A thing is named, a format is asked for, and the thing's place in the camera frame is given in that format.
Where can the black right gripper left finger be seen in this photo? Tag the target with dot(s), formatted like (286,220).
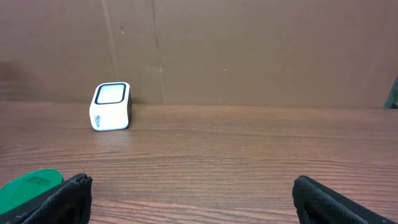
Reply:
(69,202)

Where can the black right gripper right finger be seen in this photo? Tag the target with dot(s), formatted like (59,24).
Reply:
(318,204)

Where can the green-capped white bottle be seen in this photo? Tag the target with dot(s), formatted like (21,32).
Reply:
(28,186)

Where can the white barcode scanner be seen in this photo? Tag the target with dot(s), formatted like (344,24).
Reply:
(111,107)

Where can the dark green object at edge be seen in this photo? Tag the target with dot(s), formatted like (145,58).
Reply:
(391,102)

